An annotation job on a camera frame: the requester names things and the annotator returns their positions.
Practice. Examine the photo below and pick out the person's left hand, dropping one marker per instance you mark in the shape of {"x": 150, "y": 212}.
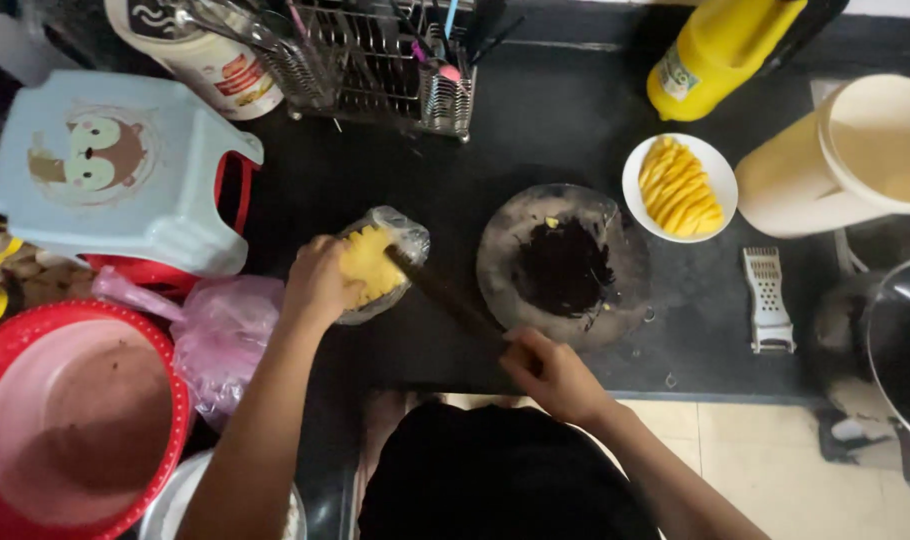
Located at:
{"x": 316, "y": 281}

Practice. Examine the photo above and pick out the person's right hand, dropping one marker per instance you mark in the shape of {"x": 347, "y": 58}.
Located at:
{"x": 556, "y": 379}

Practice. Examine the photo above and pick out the person's left fingers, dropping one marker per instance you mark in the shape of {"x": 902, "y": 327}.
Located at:
{"x": 344, "y": 266}

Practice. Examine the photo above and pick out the person's right fingers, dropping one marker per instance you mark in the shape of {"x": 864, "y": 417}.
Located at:
{"x": 521, "y": 352}

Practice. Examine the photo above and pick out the peeled yellow pineapple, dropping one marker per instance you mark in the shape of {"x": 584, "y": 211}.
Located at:
{"x": 370, "y": 266}

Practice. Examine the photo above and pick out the clear plastic bag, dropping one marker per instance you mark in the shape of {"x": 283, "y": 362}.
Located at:
{"x": 395, "y": 251}

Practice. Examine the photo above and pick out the dark long knife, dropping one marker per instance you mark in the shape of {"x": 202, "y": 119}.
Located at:
{"x": 440, "y": 296}

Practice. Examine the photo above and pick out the round cutting board with peels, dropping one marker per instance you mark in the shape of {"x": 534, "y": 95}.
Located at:
{"x": 564, "y": 266}

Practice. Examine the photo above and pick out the person's black clothing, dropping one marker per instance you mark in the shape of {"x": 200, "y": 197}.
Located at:
{"x": 492, "y": 472}

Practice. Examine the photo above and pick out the red plastic stool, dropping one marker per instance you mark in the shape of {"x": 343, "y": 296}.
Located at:
{"x": 200, "y": 240}

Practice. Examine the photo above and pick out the pink plastic bag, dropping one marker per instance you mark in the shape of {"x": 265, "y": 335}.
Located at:
{"x": 215, "y": 337}

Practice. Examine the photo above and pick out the metal dish rack with utensils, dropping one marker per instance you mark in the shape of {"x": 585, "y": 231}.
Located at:
{"x": 380, "y": 64}

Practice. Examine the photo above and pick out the yellow pineapple slices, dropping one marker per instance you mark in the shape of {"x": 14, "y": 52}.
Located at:
{"x": 678, "y": 187}

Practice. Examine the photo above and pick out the white plate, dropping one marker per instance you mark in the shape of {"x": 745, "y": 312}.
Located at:
{"x": 680, "y": 187}

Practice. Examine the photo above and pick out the light blue plastic stool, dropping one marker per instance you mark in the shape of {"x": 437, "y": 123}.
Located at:
{"x": 125, "y": 172}

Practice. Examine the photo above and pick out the white labelled container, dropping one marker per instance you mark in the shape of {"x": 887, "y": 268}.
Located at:
{"x": 207, "y": 56}

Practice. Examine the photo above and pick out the white hand grater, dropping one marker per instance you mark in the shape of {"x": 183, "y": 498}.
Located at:
{"x": 766, "y": 300}

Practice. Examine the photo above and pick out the steel bowl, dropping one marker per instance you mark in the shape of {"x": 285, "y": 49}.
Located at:
{"x": 171, "y": 502}

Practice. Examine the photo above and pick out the pink plastic basin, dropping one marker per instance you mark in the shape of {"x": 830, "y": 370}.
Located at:
{"x": 76, "y": 420}

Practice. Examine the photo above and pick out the bag with yellow ribbon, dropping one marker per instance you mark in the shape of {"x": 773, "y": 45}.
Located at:
{"x": 16, "y": 274}

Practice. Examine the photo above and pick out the red colander basket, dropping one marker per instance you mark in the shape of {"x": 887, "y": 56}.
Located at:
{"x": 5, "y": 352}

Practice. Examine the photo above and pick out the yellow plastic jug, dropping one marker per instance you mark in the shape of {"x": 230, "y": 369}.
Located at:
{"x": 714, "y": 52}

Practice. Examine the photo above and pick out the cream plastic bucket with lid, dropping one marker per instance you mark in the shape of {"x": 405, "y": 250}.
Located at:
{"x": 837, "y": 157}

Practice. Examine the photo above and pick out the black metal wok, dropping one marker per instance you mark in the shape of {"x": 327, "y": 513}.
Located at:
{"x": 905, "y": 352}

